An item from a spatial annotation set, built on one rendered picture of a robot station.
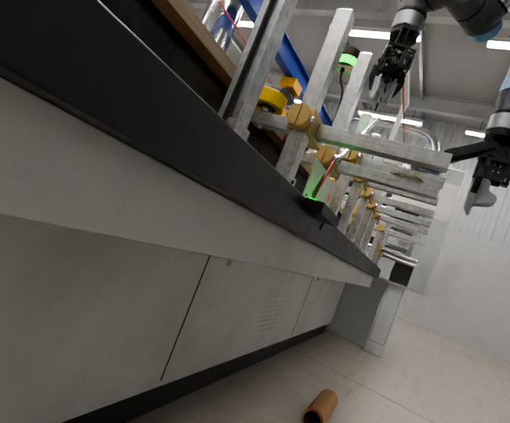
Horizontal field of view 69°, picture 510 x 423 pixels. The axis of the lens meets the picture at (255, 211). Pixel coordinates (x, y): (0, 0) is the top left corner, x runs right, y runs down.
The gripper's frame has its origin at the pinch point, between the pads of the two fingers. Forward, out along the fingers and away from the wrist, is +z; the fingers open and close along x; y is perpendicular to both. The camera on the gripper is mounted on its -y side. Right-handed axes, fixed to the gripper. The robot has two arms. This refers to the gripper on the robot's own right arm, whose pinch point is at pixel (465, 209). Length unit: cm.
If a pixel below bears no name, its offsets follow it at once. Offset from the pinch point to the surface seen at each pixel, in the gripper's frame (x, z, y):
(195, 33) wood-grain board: -52, -5, -52
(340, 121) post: -5.9, -12.7, -35.9
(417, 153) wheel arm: -26.6, -1.6, -12.5
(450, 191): 247, -71, -1
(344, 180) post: 19.1, -2.9, -35.2
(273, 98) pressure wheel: -28, -6, -46
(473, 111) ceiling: 761, -398, -6
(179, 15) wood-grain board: -57, -5, -52
